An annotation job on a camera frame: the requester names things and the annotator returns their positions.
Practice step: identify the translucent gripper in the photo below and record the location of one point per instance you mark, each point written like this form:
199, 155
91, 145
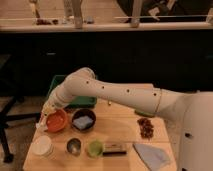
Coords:
47, 109

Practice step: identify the red bowl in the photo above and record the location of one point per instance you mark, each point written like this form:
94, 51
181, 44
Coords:
57, 121

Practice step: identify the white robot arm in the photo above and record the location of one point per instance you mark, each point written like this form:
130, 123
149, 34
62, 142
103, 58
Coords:
194, 111

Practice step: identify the dark brown bowl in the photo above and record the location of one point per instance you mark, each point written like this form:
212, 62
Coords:
81, 113

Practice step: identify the green plastic tray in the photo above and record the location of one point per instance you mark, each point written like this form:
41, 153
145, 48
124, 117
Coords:
80, 99

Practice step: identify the blue sponge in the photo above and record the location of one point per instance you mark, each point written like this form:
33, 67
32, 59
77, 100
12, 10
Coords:
82, 122

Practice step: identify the white lidded container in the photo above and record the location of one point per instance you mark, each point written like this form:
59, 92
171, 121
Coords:
42, 146

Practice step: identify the small metal cup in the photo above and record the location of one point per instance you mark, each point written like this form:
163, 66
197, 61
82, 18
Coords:
74, 146

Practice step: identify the green cup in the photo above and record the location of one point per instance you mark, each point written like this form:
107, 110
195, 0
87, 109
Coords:
95, 148

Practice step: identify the green pepper toy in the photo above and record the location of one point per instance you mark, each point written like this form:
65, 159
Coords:
144, 114

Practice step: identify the grey folded cloth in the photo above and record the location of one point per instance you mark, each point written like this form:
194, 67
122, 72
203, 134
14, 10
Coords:
154, 158

